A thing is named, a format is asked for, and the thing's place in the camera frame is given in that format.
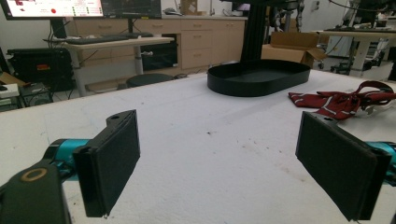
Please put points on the open cardboard box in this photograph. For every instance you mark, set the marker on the open cardboard box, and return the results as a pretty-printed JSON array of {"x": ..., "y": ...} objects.
[{"x": 291, "y": 46}]

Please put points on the dark computer monitor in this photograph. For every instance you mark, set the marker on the dark computer monitor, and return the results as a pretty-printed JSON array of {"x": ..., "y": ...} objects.
[{"x": 132, "y": 7}]

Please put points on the round black stool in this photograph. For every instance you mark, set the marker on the round black stool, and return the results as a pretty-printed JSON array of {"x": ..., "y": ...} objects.
[{"x": 148, "y": 79}]

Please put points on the beige drawer cabinet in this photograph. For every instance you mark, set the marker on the beige drawer cabinet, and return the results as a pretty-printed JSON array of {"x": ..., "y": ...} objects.
[{"x": 199, "y": 40}]

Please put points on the white workbench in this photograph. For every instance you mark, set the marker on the white workbench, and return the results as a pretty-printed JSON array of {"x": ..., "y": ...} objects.
[{"x": 358, "y": 39}]

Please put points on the small cardboard box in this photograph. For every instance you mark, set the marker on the small cardboard box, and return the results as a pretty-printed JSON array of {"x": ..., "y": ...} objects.
[{"x": 189, "y": 6}]

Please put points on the black equipment case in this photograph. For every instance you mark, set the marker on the black equipment case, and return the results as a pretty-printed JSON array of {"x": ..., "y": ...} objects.
[{"x": 42, "y": 67}]

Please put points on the black metal stand column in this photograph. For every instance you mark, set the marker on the black metal stand column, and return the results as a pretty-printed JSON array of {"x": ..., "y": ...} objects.
[{"x": 253, "y": 34}]

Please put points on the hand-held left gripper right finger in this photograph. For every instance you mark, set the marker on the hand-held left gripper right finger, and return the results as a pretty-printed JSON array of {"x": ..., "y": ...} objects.
[{"x": 337, "y": 161}]

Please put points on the black oval tray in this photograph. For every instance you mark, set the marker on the black oval tray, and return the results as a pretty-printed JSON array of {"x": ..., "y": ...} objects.
[{"x": 258, "y": 77}]

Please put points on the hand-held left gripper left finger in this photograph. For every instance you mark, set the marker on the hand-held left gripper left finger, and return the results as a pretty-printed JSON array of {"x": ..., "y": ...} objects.
[{"x": 107, "y": 161}]

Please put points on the red striped bow tie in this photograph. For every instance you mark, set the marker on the red striped bow tie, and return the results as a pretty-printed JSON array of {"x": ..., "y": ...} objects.
[{"x": 339, "y": 101}]

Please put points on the black keyboard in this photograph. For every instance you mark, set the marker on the black keyboard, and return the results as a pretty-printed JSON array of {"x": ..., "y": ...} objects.
[{"x": 93, "y": 39}]

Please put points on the light wooden standing desk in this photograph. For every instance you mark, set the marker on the light wooden standing desk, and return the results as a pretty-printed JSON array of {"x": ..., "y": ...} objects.
[{"x": 130, "y": 43}]

